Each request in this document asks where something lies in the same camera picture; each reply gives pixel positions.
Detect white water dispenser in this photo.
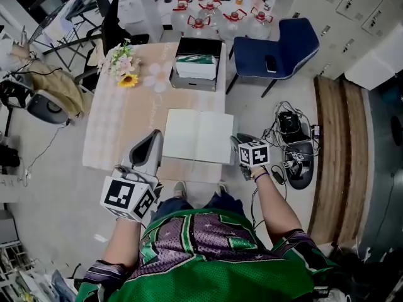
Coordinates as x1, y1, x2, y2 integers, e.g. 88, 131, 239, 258
106, 0, 164, 43

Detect black desktop storage box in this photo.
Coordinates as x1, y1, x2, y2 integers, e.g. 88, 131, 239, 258
169, 36, 224, 92

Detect beige metal locker cabinet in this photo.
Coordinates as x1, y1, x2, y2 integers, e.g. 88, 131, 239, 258
285, 0, 403, 81

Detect black round floor stand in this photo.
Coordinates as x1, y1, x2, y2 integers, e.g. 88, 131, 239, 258
390, 115, 403, 147

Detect person's left forearm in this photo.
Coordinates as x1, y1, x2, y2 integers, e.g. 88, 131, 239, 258
100, 217, 142, 267

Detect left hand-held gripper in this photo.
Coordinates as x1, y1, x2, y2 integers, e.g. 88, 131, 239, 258
99, 130, 164, 223

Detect black smartphone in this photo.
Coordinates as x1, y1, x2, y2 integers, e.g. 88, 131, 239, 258
264, 55, 278, 73

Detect black power box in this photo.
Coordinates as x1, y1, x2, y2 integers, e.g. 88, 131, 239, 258
277, 111, 302, 135

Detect blue shell chair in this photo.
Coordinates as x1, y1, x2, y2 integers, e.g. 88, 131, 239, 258
225, 17, 321, 99

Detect person's left grey sneaker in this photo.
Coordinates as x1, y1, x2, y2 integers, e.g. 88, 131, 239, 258
173, 181, 187, 199

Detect dark blue shorts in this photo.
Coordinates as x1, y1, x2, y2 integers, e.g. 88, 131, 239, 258
150, 191, 246, 223

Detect black office chair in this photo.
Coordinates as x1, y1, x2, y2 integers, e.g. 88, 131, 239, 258
74, 0, 150, 91

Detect white low cabinet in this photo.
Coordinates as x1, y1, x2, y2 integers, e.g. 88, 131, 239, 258
344, 23, 403, 91

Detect black floor bag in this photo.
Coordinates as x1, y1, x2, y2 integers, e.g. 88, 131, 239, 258
0, 143, 21, 175

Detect spare gripper unit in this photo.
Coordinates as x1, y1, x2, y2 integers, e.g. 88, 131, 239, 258
282, 151, 305, 179

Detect wooden step platform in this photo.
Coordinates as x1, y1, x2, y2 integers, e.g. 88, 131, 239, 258
307, 74, 369, 248

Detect black equipment backpack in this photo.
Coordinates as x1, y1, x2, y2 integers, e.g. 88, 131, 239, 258
0, 79, 28, 108

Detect green purple mesh jersey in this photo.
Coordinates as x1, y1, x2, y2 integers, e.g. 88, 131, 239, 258
75, 208, 339, 302

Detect black pod-shaped case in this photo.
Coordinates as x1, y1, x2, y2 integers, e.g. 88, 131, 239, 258
282, 123, 315, 191

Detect person's right forearm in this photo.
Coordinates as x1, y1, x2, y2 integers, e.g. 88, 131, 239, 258
253, 165, 304, 234

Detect artificial flower bunch with sunflower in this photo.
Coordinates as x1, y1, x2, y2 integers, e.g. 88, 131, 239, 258
99, 39, 142, 88

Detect white and green paper box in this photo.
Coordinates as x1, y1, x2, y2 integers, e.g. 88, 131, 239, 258
175, 54, 219, 81

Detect red-handled water jug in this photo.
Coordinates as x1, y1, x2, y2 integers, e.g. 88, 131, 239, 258
218, 8, 248, 42
198, 0, 223, 21
247, 7, 274, 40
171, 0, 191, 37
185, 14, 212, 39

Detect grey pod-shaped case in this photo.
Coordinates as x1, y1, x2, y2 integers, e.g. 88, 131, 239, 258
26, 89, 71, 125

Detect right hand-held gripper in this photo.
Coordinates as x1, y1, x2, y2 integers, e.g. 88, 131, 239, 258
229, 133, 271, 182

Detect pink floral tablecloth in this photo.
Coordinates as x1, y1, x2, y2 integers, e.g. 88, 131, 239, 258
82, 41, 227, 184

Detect pale green notebook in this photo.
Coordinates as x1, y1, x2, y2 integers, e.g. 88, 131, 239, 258
162, 108, 234, 165

